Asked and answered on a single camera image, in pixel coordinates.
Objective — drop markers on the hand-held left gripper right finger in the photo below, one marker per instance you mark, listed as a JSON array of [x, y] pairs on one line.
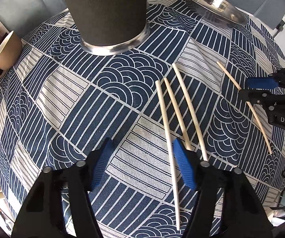
[[184, 163]]

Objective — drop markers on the blue patterned tablecloth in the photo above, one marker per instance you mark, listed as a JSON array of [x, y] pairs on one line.
[[95, 109]]

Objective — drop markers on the wooden chopstick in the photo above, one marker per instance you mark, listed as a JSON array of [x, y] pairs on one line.
[[231, 79], [168, 138], [189, 109], [175, 109]]

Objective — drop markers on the beige ceramic mug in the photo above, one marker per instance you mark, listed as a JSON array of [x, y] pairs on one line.
[[7, 52]]

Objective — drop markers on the stainless steel bowl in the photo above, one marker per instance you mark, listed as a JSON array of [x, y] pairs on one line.
[[214, 5]]

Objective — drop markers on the black clamp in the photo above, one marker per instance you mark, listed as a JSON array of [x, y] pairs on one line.
[[280, 26]]

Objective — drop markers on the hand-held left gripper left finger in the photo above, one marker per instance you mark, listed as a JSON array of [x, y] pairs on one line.
[[100, 163]]

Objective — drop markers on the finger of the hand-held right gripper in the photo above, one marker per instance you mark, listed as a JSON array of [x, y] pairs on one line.
[[261, 83], [256, 96]]

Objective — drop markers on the black cylindrical utensil holder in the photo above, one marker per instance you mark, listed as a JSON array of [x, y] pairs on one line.
[[107, 12]]

